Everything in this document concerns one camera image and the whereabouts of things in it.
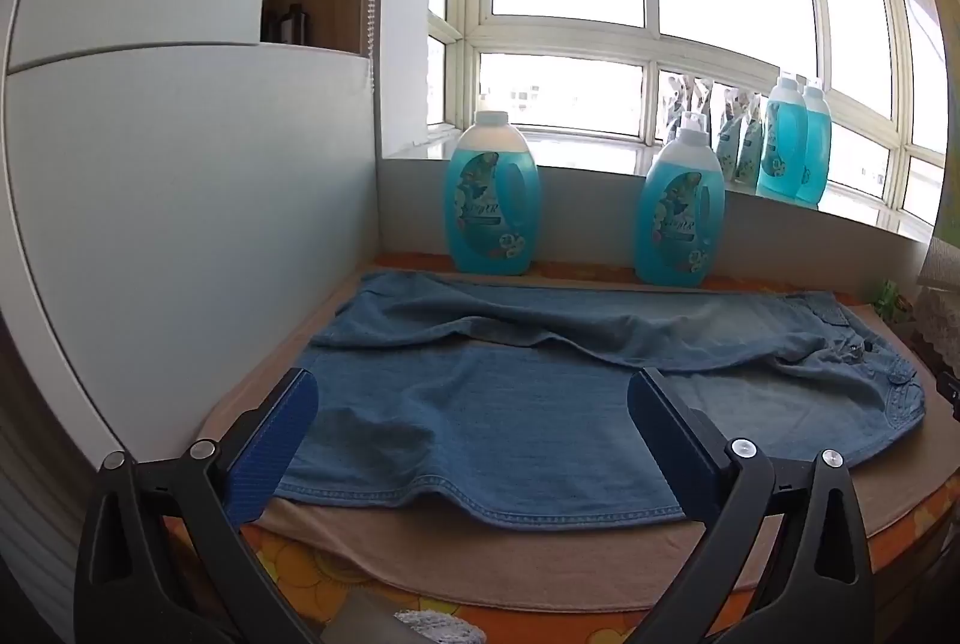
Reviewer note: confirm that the blue detergent bottle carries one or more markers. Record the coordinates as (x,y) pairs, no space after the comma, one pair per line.
(675,217)
(780,142)
(817,149)
(491,202)

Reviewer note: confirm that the floral refill pouch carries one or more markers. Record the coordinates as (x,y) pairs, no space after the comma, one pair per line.
(675,97)
(729,145)
(750,153)

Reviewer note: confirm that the orange floral bed sheet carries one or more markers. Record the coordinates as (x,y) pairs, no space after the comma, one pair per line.
(300,558)

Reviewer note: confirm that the white lace cloth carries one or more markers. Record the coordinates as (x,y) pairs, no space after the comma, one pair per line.
(943,292)

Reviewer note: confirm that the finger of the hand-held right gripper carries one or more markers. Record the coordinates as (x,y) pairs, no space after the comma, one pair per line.
(949,393)

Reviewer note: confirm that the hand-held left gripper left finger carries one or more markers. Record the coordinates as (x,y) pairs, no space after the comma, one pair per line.
(274,456)

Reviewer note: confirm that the blue denim pants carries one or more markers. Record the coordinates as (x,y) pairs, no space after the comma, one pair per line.
(525,404)

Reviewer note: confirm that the white cabinet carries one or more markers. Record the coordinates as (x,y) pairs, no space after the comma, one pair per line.
(187,202)

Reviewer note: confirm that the dark bottle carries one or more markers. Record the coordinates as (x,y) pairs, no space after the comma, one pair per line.
(294,26)

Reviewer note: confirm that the green package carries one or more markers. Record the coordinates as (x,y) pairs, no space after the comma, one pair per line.
(892,301)

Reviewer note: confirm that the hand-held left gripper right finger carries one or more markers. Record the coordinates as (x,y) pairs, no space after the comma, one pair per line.
(675,441)

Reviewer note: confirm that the beige blanket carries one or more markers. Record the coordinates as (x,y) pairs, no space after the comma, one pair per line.
(525,561)

